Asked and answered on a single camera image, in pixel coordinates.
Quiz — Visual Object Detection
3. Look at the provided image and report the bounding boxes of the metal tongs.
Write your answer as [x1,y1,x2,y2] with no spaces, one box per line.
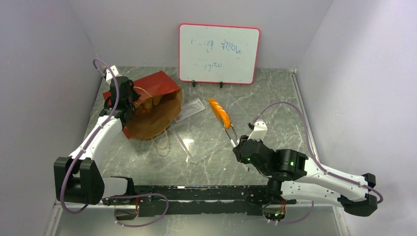
[221,121,239,148]

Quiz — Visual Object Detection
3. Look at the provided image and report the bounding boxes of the red brown paper bag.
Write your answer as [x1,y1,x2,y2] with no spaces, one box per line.
[120,71,182,141]

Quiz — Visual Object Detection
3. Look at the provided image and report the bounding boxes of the orange fake bread loaf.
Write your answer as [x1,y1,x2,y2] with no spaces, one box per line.
[208,98,232,129]

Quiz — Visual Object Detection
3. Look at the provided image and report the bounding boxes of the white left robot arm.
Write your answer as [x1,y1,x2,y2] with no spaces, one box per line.
[54,76,140,205]

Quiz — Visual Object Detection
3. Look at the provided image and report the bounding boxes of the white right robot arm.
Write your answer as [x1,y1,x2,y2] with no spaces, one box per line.
[233,136,383,217]

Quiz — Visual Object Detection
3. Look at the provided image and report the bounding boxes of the yellow fake bread roll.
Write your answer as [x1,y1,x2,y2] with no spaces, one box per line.
[152,95,164,106]

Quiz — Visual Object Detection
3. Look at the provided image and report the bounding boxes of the clear plastic tray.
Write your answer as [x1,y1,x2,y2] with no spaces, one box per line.
[170,126,208,164]

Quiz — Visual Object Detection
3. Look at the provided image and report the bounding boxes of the clear plastic packet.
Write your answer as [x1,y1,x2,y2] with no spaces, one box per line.
[174,98,205,122]

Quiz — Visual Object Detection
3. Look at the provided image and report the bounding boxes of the pink framed whiteboard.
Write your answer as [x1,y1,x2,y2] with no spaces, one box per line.
[178,23,261,85]

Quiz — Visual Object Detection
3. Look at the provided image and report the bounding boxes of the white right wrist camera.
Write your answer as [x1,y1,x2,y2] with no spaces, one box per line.
[248,119,268,141]

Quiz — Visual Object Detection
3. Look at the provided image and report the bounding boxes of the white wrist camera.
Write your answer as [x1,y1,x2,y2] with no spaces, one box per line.
[105,65,119,78]
[248,119,268,141]

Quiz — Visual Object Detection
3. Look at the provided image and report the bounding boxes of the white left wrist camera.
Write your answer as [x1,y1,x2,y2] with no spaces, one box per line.
[105,65,119,78]

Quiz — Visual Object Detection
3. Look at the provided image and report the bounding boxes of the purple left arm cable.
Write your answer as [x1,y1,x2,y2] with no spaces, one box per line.
[60,58,170,228]

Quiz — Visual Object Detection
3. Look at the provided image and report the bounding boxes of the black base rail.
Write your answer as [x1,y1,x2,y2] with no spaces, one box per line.
[130,184,297,217]

